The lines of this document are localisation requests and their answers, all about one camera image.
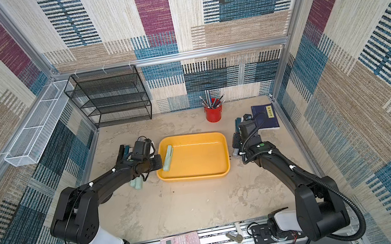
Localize black wire mesh shelf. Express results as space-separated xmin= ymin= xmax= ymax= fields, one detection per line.
xmin=64 ymin=65 xmax=153 ymax=128

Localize white wire mesh basket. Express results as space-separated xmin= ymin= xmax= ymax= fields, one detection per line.
xmin=5 ymin=80 xmax=68 ymax=167

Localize teal left side pliers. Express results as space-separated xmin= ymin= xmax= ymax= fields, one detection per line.
xmin=122 ymin=145 xmax=130 ymax=160

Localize yellow plastic storage tray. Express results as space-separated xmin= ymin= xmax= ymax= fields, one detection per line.
xmin=156 ymin=132 xmax=231 ymax=182

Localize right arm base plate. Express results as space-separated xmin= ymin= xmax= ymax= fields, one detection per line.
xmin=247 ymin=222 xmax=306 ymax=244

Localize red pen cup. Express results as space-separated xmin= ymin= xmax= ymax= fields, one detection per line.
xmin=204 ymin=104 xmax=223 ymax=123

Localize dark blue book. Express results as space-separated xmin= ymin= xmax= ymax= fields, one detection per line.
xmin=251 ymin=103 xmax=280 ymax=130

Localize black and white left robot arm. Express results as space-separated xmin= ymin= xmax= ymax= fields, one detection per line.
xmin=50 ymin=154 xmax=163 ymax=244

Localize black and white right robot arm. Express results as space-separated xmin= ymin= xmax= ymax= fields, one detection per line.
xmin=232 ymin=132 xmax=367 ymax=242

